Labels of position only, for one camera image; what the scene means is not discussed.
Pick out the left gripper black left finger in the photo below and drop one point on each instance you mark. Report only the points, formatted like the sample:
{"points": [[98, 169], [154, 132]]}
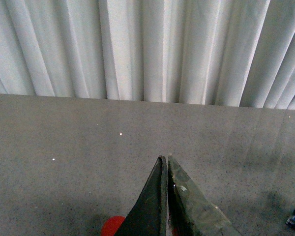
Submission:
{"points": [[148, 216]]}

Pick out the white pleated curtain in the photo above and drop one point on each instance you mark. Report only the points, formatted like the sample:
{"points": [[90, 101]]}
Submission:
{"points": [[210, 52]]}

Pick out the red round button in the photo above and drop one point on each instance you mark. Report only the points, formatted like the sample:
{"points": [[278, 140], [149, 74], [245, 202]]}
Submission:
{"points": [[112, 225]]}

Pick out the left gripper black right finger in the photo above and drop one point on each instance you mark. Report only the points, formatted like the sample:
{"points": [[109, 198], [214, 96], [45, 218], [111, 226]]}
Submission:
{"points": [[190, 213]]}

